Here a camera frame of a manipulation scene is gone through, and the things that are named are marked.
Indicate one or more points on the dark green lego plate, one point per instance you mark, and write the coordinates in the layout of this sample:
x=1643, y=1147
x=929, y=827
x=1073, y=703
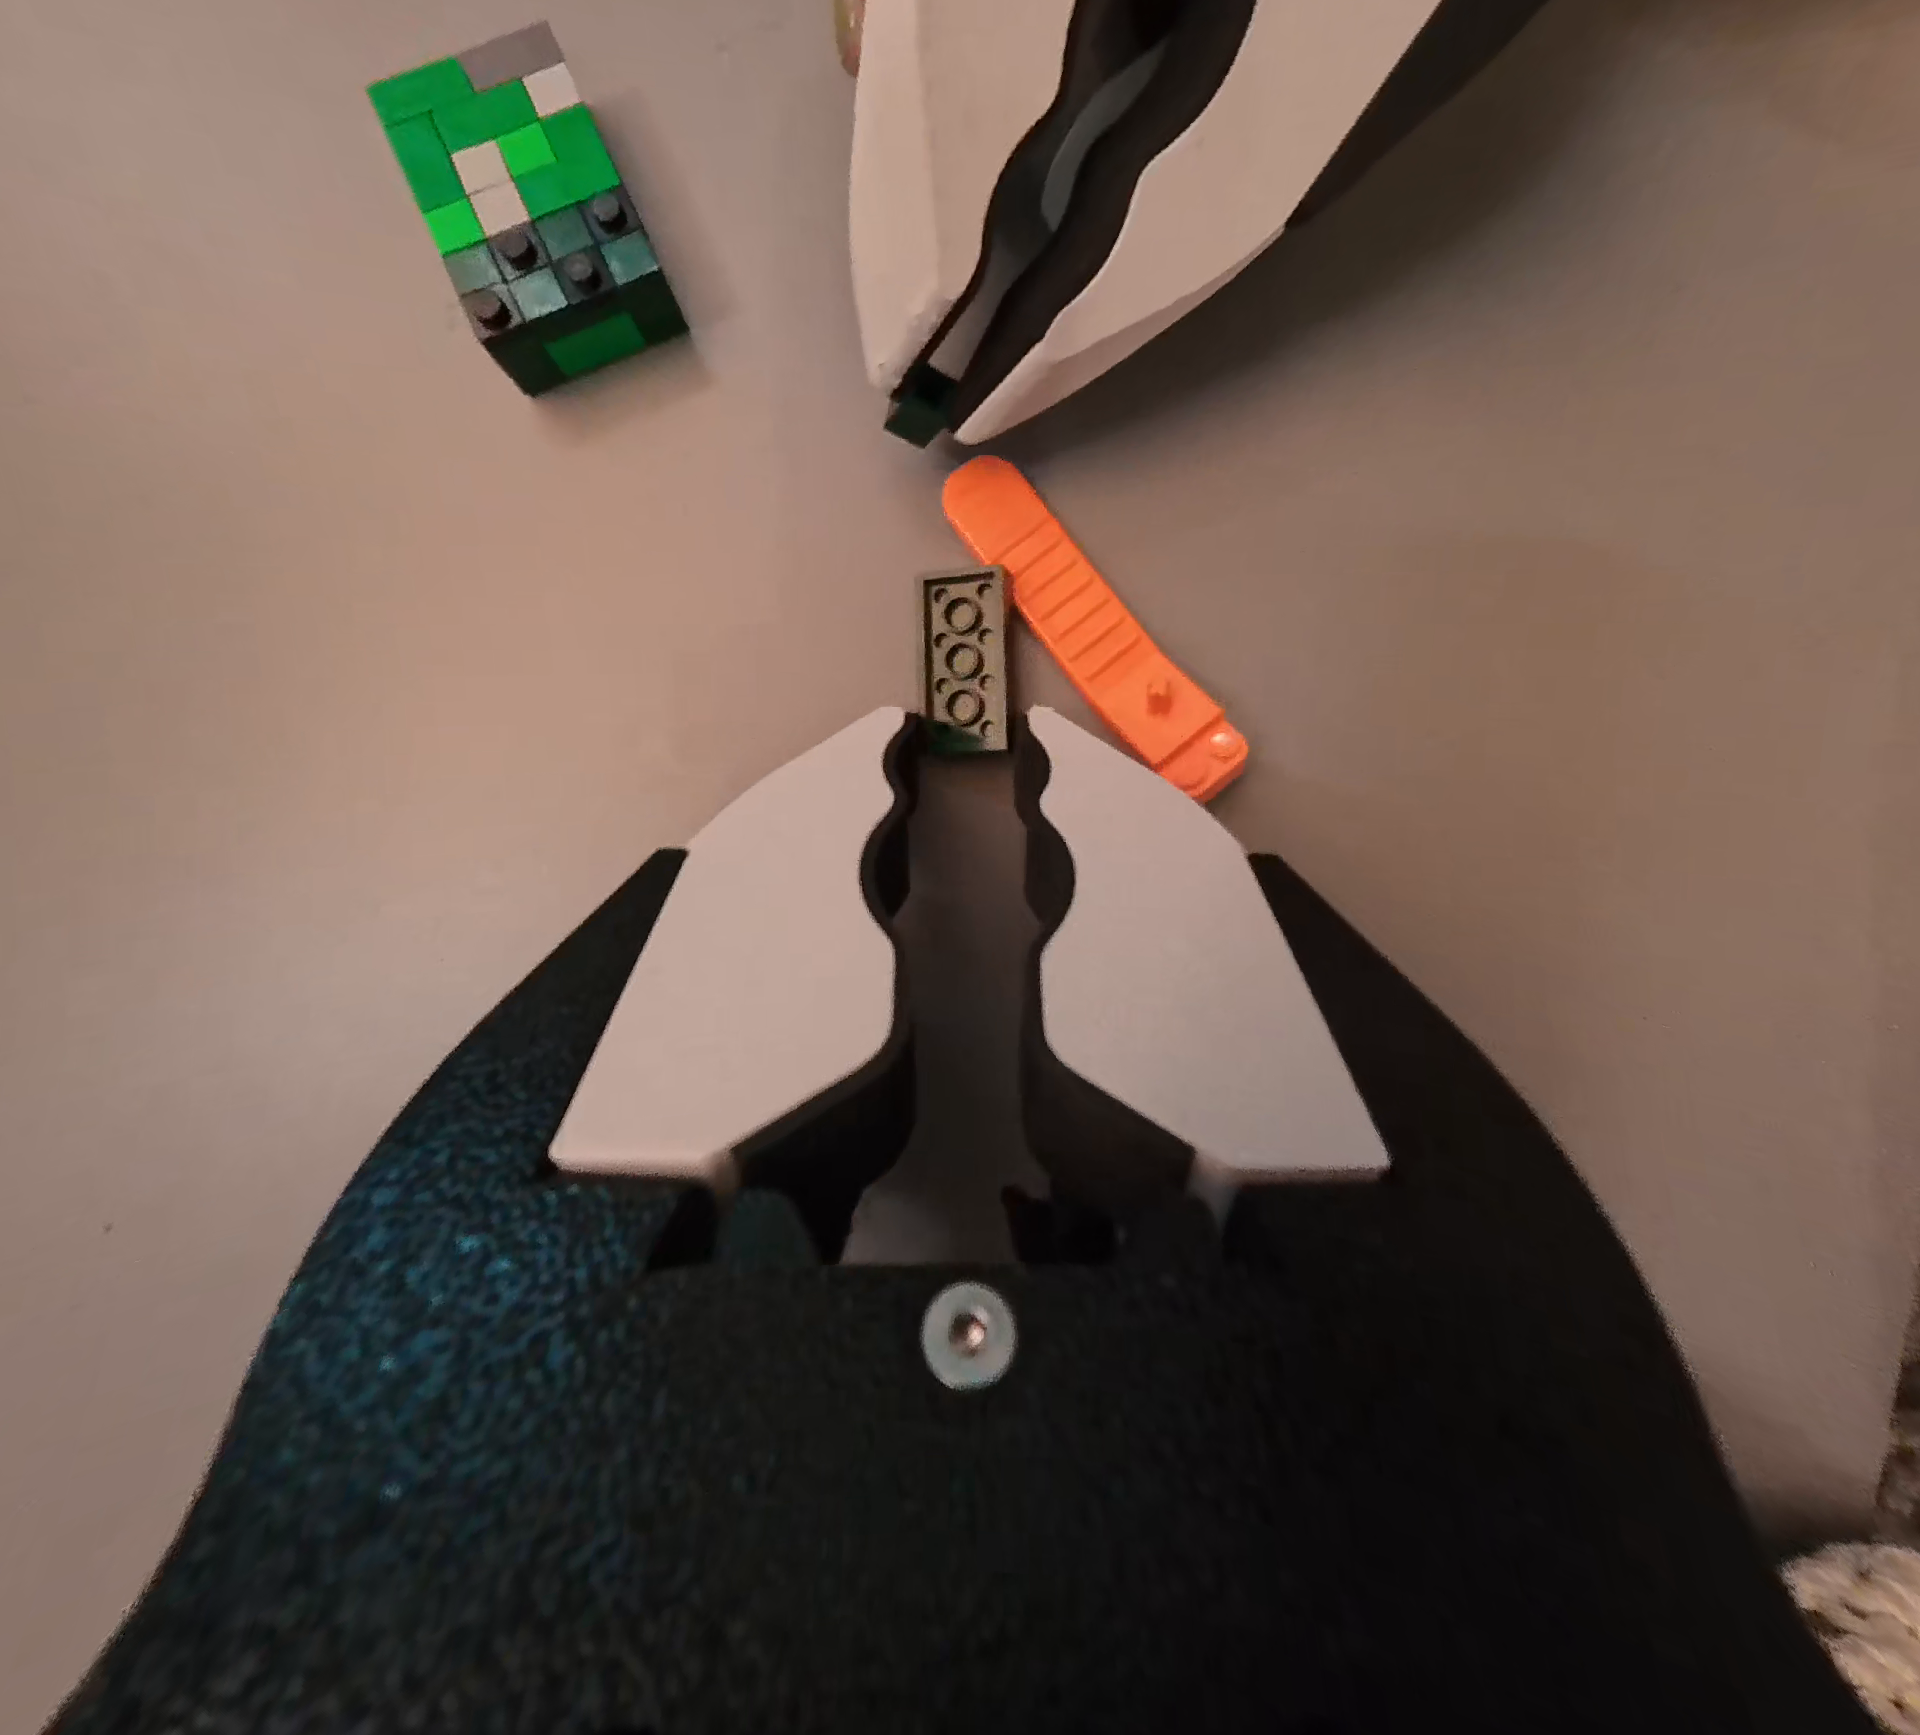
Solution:
x=964, y=646

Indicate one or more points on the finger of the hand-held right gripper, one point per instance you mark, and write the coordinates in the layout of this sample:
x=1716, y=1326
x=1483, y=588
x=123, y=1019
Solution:
x=944, y=87
x=1335, y=87

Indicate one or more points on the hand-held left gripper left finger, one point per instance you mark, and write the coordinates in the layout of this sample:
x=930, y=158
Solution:
x=736, y=999

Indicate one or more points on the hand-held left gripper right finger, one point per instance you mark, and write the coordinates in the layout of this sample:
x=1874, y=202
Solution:
x=1203, y=999

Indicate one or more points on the small dark green lego brick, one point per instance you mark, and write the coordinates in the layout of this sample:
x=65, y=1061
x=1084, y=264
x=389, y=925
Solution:
x=918, y=413

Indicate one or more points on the orange brick separator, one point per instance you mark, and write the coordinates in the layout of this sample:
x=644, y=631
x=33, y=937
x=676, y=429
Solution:
x=1110, y=658

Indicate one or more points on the green and grey lego block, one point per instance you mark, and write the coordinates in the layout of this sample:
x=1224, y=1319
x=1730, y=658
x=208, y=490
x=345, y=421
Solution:
x=506, y=191

